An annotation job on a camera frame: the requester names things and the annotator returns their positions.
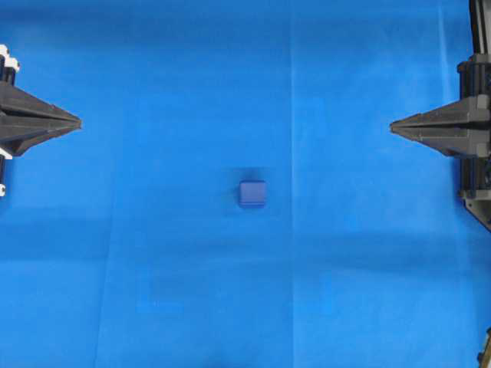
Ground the blue block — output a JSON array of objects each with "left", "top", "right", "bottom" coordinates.
[{"left": 238, "top": 180, "right": 267, "bottom": 209}]

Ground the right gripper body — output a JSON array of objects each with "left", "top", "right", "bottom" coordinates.
[{"left": 456, "top": 53, "right": 491, "bottom": 200}]

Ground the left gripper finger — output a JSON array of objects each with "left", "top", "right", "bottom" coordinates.
[
  {"left": 1, "top": 121, "right": 81, "bottom": 158},
  {"left": 1, "top": 81, "right": 82, "bottom": 126}
]

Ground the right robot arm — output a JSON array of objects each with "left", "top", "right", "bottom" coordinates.
[{"left": 390, "top": 1, "right": 490, "bottom": 200}]

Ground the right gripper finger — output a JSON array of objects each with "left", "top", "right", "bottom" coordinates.
[
  {"left": 390, "top": 127, "right": 490, "bottom": 158},
  {"left": 390, "top": 95, "right": 490, "bottom": 128}
]

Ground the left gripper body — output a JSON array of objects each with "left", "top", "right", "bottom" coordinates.
[{"left": 0, "top": 44, "right": 21, "bottom": 197}]

